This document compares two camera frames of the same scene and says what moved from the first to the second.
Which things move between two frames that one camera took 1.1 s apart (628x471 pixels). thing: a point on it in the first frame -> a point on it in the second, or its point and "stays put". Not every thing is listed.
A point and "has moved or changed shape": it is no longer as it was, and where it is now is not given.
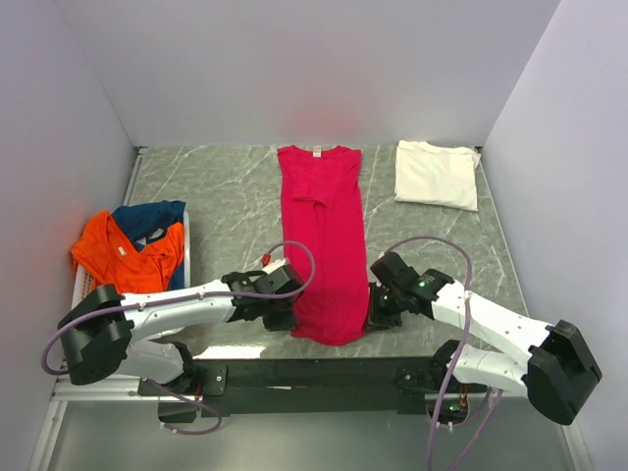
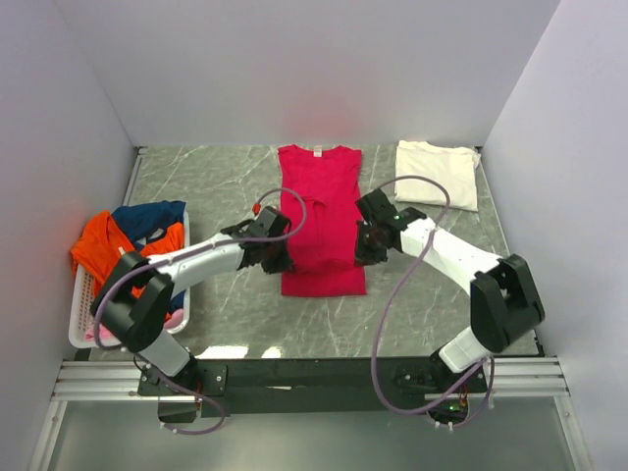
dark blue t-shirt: x=149 y=222 stays put
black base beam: x=261 y=387 stays put
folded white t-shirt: x=443 y=176 stays put
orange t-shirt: x=115 y=260 stays put
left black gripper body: x=280 y=315 -> x=277 y=258
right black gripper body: x=385 y=307 -> x=368 y=247
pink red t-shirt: x=321 y=187 has moved or changed shape
